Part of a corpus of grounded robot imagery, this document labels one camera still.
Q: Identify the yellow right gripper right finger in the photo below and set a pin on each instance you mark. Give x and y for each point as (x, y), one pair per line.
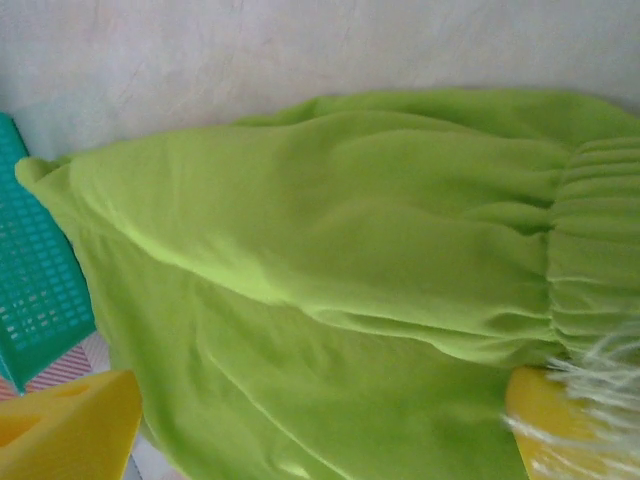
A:
(590, 450)

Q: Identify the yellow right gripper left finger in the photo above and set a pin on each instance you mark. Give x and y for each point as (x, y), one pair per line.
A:
(60, 435)

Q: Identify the lime green shorts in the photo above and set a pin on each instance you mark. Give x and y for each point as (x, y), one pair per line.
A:
(325, 250)

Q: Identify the teal plastic basket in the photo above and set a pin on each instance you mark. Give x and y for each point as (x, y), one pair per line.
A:
(35, 275)

